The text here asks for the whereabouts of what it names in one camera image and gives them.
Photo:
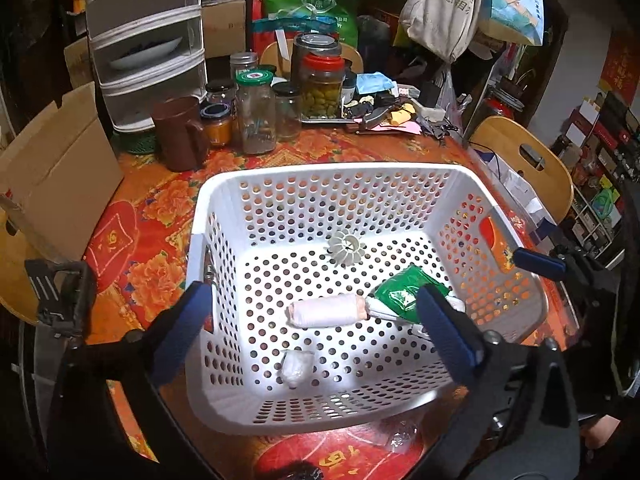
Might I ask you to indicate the pink towel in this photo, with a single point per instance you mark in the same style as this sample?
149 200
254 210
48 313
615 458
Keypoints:
327 312

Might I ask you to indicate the black-lid glass jar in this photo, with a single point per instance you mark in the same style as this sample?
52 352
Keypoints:
288 106

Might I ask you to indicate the left yellow wooden chair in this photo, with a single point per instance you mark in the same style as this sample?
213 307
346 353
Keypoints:
16 291

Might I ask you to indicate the white ribbed round ornament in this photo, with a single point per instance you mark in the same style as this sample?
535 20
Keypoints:
345 249

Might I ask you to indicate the cardboard box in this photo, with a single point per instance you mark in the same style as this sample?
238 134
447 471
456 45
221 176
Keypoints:
58 176

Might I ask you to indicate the right yellow wooden chair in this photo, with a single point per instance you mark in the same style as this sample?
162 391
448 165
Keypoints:
529 158

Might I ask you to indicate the green-lid glass jar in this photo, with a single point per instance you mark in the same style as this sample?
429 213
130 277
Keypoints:
256 112

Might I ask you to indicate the blue printed paper bag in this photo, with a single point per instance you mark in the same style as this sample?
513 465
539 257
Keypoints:
514 21

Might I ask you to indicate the beige canvas tote bag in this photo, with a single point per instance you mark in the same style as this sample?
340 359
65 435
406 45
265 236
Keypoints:
444 27

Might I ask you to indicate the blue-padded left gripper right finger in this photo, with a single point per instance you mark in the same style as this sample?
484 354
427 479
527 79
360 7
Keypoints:
518 419

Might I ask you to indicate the black phone stand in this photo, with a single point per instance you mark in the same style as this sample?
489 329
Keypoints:
65 292

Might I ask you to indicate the small orange sauce jar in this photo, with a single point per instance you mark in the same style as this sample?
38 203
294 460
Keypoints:
217 124

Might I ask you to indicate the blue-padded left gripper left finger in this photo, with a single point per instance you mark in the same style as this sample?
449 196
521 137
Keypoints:
85 438

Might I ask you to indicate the brown plastic mug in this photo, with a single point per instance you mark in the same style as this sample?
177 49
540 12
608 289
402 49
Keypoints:
180 133

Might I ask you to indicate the white perforated plastic basket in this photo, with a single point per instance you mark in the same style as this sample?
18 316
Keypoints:
297 339

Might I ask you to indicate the red-lid pickle jar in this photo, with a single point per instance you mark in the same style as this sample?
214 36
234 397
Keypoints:
321 82

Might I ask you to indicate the clear plastic wrapper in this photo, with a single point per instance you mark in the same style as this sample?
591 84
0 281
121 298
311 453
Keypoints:
395 434

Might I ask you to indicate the yellow wooden chair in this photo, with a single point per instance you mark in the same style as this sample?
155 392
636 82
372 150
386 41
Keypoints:
16 291
529 158

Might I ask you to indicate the grey plastic drawer tower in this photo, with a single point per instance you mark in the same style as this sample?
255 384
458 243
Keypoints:
145 52

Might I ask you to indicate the small white bundle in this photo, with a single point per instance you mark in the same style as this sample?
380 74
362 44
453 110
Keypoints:
297 367

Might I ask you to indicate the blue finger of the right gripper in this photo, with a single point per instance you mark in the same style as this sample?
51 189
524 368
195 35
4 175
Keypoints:
537 263

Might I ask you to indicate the shelf with boxes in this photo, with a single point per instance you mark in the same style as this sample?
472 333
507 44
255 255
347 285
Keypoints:
599 146

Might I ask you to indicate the green plastic packet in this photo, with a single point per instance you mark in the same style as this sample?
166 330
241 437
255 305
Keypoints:
399 292

